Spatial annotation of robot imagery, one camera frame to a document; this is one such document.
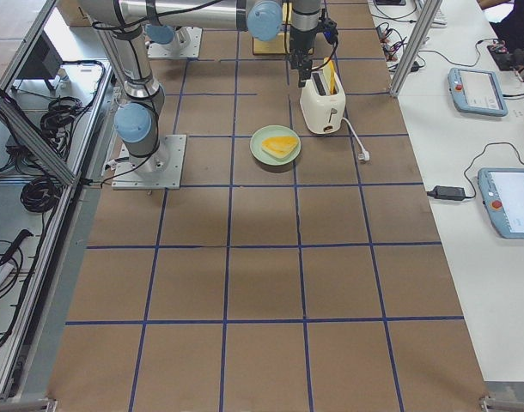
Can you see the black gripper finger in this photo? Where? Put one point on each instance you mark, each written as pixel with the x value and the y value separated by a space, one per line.
pixel 303 77

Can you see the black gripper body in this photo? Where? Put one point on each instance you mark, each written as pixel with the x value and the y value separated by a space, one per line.
pixel 301 42

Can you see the white toaster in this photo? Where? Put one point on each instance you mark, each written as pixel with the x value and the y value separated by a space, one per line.
pixel 322 111

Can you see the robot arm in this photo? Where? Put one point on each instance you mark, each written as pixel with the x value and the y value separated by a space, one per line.
pixel 169 36
pixel 262 19

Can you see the bread slice in toaster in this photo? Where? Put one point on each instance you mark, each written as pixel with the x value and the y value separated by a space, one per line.
pixel 328 72

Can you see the triangular bread on plate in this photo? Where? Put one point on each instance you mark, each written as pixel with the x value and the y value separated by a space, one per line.
pixel 279 146

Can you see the light green plate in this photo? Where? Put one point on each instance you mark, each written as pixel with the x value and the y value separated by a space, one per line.
pixel 269 131

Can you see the far blue teach pendant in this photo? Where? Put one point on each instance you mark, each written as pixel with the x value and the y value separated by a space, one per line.
pixel 476 92

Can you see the blue teach pendant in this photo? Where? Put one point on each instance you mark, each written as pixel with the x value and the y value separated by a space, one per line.
pixel 476 92
pixel 502 191

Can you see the black power adapter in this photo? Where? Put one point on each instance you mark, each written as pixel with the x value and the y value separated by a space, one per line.
pixel 452 193

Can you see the near blue teach pendant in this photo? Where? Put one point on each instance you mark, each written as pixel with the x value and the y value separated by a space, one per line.
pixel 502 191

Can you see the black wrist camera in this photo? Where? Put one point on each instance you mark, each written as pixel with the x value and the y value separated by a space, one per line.
pixel 329 30

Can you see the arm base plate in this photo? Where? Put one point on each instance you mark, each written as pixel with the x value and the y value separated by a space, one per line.
pixel 162 170
pixel 191 51

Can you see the aluminium frame post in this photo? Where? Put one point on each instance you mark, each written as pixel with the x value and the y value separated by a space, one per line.
pixel 415 41

